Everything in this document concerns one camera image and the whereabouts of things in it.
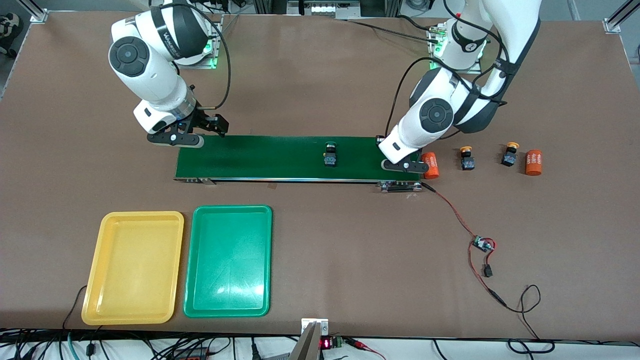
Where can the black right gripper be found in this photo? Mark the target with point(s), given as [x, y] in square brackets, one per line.
[201, 118]

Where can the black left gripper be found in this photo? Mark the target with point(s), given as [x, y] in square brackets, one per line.
[378, 136]

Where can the green push button switch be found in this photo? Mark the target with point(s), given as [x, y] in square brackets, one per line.
[330, 160]

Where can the orange cylinder with print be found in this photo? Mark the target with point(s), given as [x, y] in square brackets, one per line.
[533, 163]
[432, 167]

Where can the yellow push button switch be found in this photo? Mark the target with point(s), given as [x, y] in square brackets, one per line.
[467, 163]
[509, 158]

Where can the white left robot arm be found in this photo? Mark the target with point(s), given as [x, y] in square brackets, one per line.
[435, 115]

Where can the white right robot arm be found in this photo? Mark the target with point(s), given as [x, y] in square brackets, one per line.
[150, 80]

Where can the green conveyor belt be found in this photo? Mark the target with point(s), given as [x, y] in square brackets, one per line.
[280, 157]

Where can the green plastic tray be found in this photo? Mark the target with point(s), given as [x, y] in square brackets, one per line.
[227, 260]

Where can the grey box with lights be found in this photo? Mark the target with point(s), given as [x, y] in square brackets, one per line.
[322, 7]

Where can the small green circuit board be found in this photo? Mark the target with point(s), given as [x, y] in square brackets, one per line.
[483, 244]

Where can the yellow plastic tray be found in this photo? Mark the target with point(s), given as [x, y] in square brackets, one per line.
[132, 267]

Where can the small black plug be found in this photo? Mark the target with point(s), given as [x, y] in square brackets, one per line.
[487, 271]

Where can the red clip lead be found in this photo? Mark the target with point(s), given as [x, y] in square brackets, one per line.
[365, 346]

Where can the red digit display module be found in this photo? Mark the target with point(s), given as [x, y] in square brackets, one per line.
[327, 343]

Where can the black white sneaker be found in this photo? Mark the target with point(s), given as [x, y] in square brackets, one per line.
[10, 24]

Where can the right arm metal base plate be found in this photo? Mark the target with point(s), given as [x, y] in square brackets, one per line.
[216, 50]

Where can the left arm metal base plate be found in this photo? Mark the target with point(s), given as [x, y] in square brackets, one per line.
[475, 70]

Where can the aluminium mounting bracket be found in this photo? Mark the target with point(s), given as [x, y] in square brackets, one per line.
[322, 324]

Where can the aluminium frame profile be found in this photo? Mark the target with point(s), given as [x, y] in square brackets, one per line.
[36, 12]
[620, 17]

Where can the grey aluminium post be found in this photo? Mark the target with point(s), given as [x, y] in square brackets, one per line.
[306, 345]

